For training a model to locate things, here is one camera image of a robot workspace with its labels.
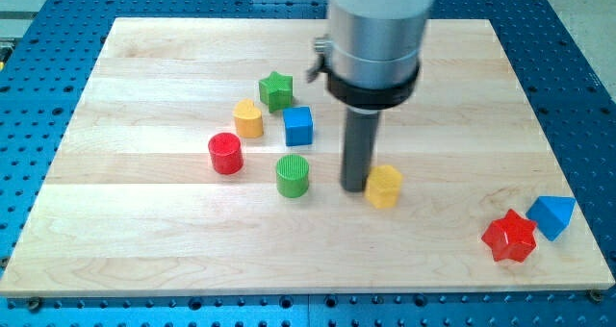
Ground yellow hexagon block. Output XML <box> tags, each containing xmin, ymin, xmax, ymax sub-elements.
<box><xmin>365</xmin><ymin>164</ymin><xmax>403</xmax><ymax>209</ymax></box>

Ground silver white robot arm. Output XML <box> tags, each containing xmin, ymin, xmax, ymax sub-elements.
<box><xmin>307</xmin><ymin>0</ymin><xmax>434</xmax><ymax>113</ymax></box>

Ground green star block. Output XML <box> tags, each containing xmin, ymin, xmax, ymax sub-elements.
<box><xmin>259</xmin><ymin>71</ymin><xmax>293</xmax><ymax>113</ymax></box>

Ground red star block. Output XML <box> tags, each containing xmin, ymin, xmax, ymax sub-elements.
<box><xmin>481</xmin><ymin>209</ymin><xmax>537</xmax><ymax>263</ymax></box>

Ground green cylinder block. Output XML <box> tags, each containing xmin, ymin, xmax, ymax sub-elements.
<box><xmin>275</xmin><ymin>154</ymin><xmax>310</xmax><ymax>198</ymax></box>

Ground blue cube block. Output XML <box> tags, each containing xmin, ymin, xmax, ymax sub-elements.
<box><xmin>283</xmin><ymin>107</ymin><xmax>314</xmax><ymax>146</ymax></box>

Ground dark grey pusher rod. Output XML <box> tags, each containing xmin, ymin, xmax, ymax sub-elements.
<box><xmin>340</xmin><ymin>107</ymin><xmax>380</xmax><ymax>192</ymax></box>

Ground yellow heart block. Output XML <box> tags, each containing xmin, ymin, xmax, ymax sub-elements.
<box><xmin>233</xmin><ymin>99</ymin><xmax>264</xmax><ymax>138</ymax></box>

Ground red cylinder block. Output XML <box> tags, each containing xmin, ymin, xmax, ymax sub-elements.
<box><xmin>208</xmin><ymin>133</ymin><xmax>244</xmax><ymax>175</ymax></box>

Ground light wooden board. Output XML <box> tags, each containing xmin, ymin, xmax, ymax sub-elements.
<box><xmin>1</xmin><ymin>18</ymin><xmax>614</xmax><ymax>297</ymax></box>

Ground blue triangle block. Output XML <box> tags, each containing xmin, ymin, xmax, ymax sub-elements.
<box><xmin>526</xmin><ymin>195</ymin><xmax>577</xmax><ymax>241</ymax></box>

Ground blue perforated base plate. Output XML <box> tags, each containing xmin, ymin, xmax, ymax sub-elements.
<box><xmin>1</xmin><ymin>0</ymin><xmax>615</xmax><ymax>326</ymax></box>

